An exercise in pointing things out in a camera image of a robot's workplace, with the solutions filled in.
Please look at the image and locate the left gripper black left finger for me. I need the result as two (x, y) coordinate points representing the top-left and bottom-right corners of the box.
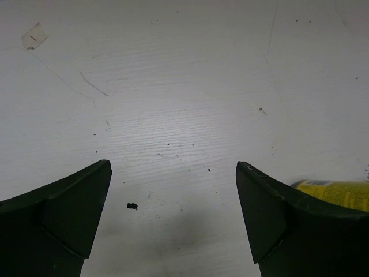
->
(1, 160), (112, 276)

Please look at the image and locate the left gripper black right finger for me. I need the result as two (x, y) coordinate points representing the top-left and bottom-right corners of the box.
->
(236, 162), (368, 276)

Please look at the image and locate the left small yellow-label bottle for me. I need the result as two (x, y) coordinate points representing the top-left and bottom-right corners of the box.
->
(291, 179), (369, 212)

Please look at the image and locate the clear tape piece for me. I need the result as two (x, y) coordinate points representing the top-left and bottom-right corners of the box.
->
(21, 22), (48, 50)

